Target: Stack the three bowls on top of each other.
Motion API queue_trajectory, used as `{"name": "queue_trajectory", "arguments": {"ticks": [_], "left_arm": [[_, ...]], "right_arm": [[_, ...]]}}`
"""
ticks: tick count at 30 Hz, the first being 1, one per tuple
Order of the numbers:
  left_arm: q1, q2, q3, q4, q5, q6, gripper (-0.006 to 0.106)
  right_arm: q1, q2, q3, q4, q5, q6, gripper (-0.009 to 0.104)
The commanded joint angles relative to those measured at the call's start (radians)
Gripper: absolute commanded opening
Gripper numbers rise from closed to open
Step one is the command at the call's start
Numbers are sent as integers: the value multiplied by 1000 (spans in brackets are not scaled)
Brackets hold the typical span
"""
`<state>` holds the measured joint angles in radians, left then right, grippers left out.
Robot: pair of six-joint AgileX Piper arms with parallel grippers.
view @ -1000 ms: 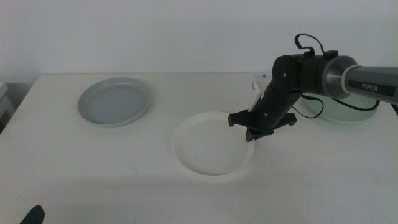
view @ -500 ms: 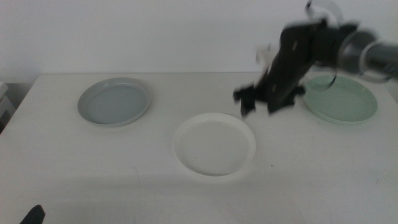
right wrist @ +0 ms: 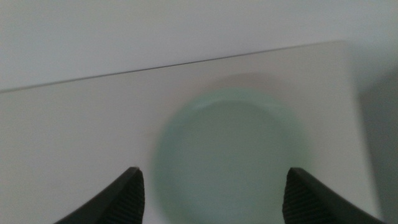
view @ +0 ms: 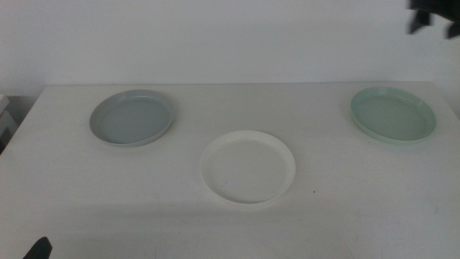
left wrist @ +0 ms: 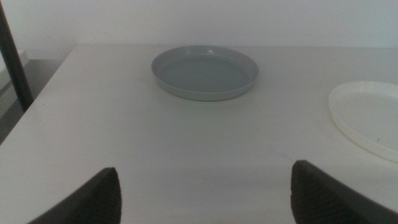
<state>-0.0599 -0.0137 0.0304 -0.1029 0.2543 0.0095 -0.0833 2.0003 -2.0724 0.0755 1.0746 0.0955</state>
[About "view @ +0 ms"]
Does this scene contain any white shallow plastic bowl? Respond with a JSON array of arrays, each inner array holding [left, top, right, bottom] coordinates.
[[200, 129, 297, 206]]

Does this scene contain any green shallow plastic bowl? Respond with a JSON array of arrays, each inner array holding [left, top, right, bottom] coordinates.
[[350, 86, 438, 146]]

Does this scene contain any grey shallow plastic bowl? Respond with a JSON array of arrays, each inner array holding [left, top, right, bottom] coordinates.
[[88, 88, 176, 147]]

